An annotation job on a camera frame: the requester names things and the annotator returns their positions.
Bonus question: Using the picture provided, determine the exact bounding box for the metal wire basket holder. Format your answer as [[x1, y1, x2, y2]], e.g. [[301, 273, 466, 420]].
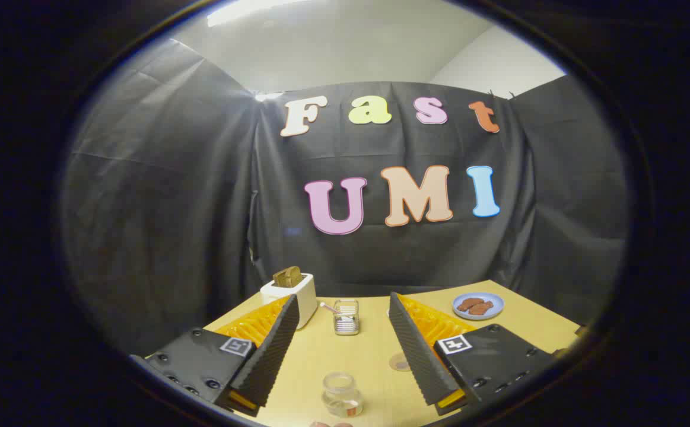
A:
[[333, 299, 360, 336]]

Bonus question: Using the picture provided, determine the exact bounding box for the brown toast slice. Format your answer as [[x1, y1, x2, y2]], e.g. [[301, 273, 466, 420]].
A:
[[272, 266, 304, 289]]

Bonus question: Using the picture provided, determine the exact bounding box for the wooden table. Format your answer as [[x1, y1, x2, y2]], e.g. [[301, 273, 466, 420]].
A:
[[202, 280, 583, 427]]

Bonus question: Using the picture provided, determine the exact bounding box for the black backdrop cloth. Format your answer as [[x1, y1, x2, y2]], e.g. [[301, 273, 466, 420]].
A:
[[60, 39, 630, 356]]

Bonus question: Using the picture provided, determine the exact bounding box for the white toaster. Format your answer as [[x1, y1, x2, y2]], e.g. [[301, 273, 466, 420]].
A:
[[260, 273, 318, 330]]

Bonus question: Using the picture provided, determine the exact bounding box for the light blue plate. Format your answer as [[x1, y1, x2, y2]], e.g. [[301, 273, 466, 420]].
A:
[[452, 292, 505, 321]]

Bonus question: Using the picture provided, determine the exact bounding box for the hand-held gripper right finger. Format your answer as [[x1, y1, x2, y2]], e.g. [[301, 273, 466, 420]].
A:
[[388, 291, 559, 417]]

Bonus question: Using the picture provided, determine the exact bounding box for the clear glass juice bottle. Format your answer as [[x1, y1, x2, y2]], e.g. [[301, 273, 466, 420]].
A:
[[321, 372, 364, 418]]

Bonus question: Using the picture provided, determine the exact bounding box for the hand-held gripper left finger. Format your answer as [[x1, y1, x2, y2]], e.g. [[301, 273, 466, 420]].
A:
[[130, 294, 301, 418]]

